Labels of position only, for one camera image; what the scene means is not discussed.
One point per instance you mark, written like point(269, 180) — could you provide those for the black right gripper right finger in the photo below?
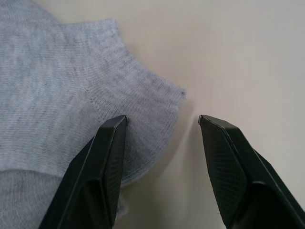
point(238, 176)

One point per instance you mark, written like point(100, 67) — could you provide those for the grey ankle sock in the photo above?
point(26, 202)
point(59, 95)

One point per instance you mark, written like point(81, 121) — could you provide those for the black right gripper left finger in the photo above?
point(90, 176)

